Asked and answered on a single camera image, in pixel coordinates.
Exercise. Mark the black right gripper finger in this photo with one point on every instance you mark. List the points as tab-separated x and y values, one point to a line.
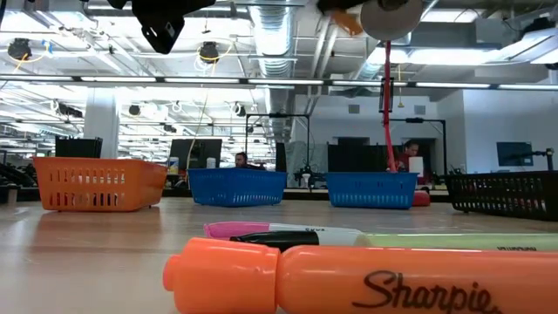
340	5

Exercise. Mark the orange plastic basket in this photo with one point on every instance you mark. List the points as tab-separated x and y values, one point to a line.
100	183

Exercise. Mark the pink-capped thin white marker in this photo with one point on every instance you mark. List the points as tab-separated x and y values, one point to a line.
235	229

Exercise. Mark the black-capped thin white marker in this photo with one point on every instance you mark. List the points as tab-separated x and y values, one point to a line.
274	239

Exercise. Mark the black plastic basket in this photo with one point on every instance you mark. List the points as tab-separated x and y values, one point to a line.
501	196

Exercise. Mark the light green highlighter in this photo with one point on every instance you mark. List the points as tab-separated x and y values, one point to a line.
457	242

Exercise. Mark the orange highlighter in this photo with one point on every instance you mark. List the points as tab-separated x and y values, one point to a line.
305	279

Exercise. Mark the long ceiling light strip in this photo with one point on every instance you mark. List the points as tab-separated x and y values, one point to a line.
283	81

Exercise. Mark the white column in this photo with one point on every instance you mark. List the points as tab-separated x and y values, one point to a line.
101	122

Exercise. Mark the black monitor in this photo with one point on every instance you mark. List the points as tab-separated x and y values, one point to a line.
357	159
200	152

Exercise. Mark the red desk lamp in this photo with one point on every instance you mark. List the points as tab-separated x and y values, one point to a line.
387	131

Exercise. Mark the black panel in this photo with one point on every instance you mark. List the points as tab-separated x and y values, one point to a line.
78	148

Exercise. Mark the person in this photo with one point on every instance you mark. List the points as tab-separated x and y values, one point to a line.
410	150
240	160

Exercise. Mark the blue plastic basket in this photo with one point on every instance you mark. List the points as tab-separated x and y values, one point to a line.
235	187
370	189

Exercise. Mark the silver air duct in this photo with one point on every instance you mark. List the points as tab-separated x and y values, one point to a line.
274	35

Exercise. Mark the black rig frame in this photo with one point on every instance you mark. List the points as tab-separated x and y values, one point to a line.
279	115
414	120

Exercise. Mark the dark wall screen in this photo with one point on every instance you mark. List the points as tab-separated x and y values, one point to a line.
514	153

